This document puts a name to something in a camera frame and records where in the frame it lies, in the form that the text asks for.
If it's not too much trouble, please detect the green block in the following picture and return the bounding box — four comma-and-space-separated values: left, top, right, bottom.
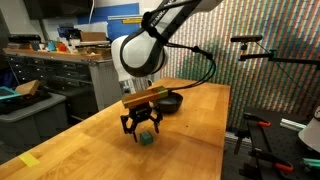
139, 131, 153, 146

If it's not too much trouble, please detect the wooden block on bin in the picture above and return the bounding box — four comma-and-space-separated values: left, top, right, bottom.
15, 80, 41, 95

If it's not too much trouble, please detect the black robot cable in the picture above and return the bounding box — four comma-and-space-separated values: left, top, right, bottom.
141, 0, 217, 93

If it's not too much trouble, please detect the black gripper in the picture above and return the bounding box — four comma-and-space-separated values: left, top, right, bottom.
120, 103, 163, 143

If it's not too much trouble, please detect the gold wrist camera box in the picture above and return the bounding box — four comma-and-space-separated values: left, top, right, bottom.
121, 86, 168, 108

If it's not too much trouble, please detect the orange handled clamp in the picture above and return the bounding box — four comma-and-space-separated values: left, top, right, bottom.
243, 113, 271, 127

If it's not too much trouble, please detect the teal tray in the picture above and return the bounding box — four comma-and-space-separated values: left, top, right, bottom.
0, 86, 20, 100

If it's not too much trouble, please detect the yellow sticky note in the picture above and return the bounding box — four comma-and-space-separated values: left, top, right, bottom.
19, 152, 40, 167

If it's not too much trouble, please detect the black bowl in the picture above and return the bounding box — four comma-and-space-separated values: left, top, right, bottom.
154, 92, 183, 114

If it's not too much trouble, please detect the grey plastic storage bin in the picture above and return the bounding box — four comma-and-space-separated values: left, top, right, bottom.
0, 93, 68, 149

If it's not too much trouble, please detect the cardboard box on shelf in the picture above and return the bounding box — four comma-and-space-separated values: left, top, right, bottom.
80, 32, 106, 42

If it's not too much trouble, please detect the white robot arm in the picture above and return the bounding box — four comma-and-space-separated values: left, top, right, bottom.
111, 0, 223, 135

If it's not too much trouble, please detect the grey drawer cabinet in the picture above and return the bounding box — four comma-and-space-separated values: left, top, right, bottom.
5, 53, 121, 120

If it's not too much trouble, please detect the black camera on stand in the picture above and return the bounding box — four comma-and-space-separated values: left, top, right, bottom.
230, 35, 263, 43

